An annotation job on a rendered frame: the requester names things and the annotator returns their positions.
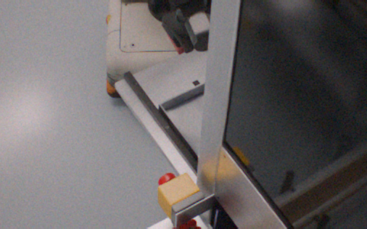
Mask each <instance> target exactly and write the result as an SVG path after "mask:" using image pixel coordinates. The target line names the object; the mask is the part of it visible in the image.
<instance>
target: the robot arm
mask: <svg viewBox="0 0 367 229"><path fill-rule="evenodd" d="M168 1H169V2H170V5H171V7H172V8H173V11H174V10H176V11H174V12H172V13H170V14H167V15H165V16H163V18H162V27H163V28H164V30H166V32H167V33H168V38H169V40H170V42H171V43H172V45H173V47H174V48H175V49H176V51H177V52H178V54H182V53H184V52H185V53H189V52H191V51H193V50H194V49H196V50H197V51H208V43H209V34H210V14H208V13H209V11H208V9H207V7H206V4H207V0H168Z"/></svg>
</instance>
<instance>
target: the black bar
mask: <svg viewBox="0 0 367 229"><path fill-rule="evenodd" d="M124 78H125V80H126V81H127V83H128V84H129V86H130V87H131V88H132V89H133V91H134V92H135V94H136V96H137V97H138V98H139V100H140V101H141V103H142V104H143V105H144V107H145V108H146V109H147V111H148V112H149V113H150V115H151V116H152V118H153V119H154V121H155V122H156V123H157V124H158V126H159V127H160V129H161V130H162V131H163V133H164V134H165V135H166V136H167V138H168V140H169V141H170V142H171V143H172V145H173V146H174V147H175V149H176V151H177V152H178V153H179V154H180V155H181V157H183V159H184V161H185V162H186V163H187V165H188V166H189V167H190V168H191V170H192V172H193V173H194V174H195V175H196V176H197V168H198V162H197V160H196V159H195V158H194V157H193V156H192V155H191V153H190V152H189V150H188V149H187V148H186V147H185V146H184V144H183V143H182V141H181V140H180V138H179V137H178V136H177V135H176V133H175V132H174V130H173V129H172V127H171V126H170V125H169V124H168V122H167V121H166V120H165V118H164V117H163V116H162V115H161V113H160V112H159V110H158V109H157V108H156V106H155V105H154V104H153V103H152V101H151V100H150V98H149V97H148V96H147V94H146V93H145V92H144V90H143V89H142V87H141V86H140V84H139V82H138V81H137V80H136V79H135V77H134V76H133V75H132V73H131V72H130V71H127V72H125V73H124Z"/></svg>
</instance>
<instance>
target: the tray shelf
mask: <svg viewBox="0 0 367 229"><path fill-rule="evenodd" d="M206 67H207V51H197V50H196V49H194V50H193V51H191V52H189V53H185V52H184V53H182V54H177V55H175V56H173V57H170V58H168V59H166V60H164V61H161V62H159V63H157V64H154V65H152V66H151V67H148V68H146V69H145V70H142V71H140V72H138V73H136V74H134V75H133V76H134V77H135V79H136V80H137V81H138V82H139V84H140V86H141V87H142V89H143V90H144V92H145V93H146V94H147V96H148V97H149V98H150V100H151V101H152V103H153V104H154V105H155V106H156V108H157V109H158V104H159V103H162V102H164V101H166V100H168V99H170V98H172V97H174V96H177V95H179V94H180V93H183V92H184V91H187V90H189V89H191V88H193V87H195V86H194V85H193V82H194V81H196V80H198V81H199V83H200V84H201V83H203V82H205V76H206ZM115 89H116V90H117V92H118V93H119V94H120V96H121V97H122V99H123V100H124V102H125V103H126V104H127V105H128V107H129V109H130V110H131V111H132V113H133V115H134V117H135V118H136V119H137V120H138V122H139V124H140V125H141V126H142V128H143V129H144V130H145V132H146V133H147V135H148V136H149V137H150V138H151V140H152V142H153V143H154V144H155V146H156V147H157V148H158V149H159V150H160V152H161V153H162V155H163V156H164V158H165V159H166V160H167V162H168V163H169V165H170V166H171V167H172V168H173V170H174V172H175V173H176V174H177V176H179V175H182V174H183V173H185V172H187V173H188V174H189V176H190V177H191V179H192V180H193V181H194V182H195V184H197V176H196V175H195V174H194V173H193V172H192V170H191V168H190V167H189V166H188V165H187V163H186V162H185V161H184V159H183V157H181V155H180V154H179V153H178V152H177V151H176V149H175V147H174V146H173V145H172V143H171V142H170V141H169V140H168V138H167V136H166V135H165V134H164V133H163V131H162V130H161V129H160V127H159V126H158V124H157V123H156V122H155V121H154V119H153V118H152V116H151V115H150V113H149V112H148V111H147V109H146V108H145V107H144V105H143V104H142V103H141V101H140V100H139V98H138V97H137V96H136V94H135V92H134V91H133V89H132V88H131V87H130V86H129V84H128V83H127V81H126V80H125V78H124V79H122V80H120V81H118V82H116V83H115Z"/></svg>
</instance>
